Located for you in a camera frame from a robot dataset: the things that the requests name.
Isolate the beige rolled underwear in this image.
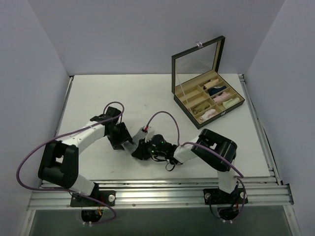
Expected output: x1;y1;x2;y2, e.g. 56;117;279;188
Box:
203;79;219;89

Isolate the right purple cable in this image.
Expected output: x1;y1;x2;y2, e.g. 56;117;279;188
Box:
145;112;247;222

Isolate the purple cable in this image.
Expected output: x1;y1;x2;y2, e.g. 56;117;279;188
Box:
16;101;125;226
145;112;247;222

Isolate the light pink rolled underwear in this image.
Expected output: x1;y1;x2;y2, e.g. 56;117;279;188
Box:
198;109;216;123

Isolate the tan rolled underwear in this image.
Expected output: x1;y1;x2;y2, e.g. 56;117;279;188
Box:
192;101;210;115

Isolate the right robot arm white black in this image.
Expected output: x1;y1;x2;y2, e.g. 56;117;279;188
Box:
130;129;243;203

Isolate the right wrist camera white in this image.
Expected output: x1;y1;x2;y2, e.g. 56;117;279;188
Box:
145;126;155;143

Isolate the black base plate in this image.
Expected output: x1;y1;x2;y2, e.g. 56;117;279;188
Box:
203;188;244;205
70;190;116;207

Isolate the grey striped underwear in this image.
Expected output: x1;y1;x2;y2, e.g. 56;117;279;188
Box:
122;127;148;154

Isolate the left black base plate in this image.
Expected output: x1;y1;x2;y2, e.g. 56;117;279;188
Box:
70;190;116;207

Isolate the black compartment storage box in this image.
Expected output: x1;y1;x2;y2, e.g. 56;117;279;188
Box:
171;35;245;129

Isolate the aluminium mounting rail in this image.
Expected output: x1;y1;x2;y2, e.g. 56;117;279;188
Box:
28;177;294;210

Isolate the navy rolled underwear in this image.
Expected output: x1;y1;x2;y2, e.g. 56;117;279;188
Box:
208;86;227;96

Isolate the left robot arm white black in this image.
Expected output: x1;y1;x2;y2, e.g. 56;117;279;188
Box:
38;106;133;206

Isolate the pale green rolled underwear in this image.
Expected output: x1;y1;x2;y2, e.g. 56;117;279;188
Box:
222;97;240;109

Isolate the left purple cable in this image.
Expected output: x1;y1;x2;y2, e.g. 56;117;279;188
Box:
16;101;125;226

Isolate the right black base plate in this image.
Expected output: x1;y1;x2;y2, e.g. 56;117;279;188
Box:
203;188;244;205

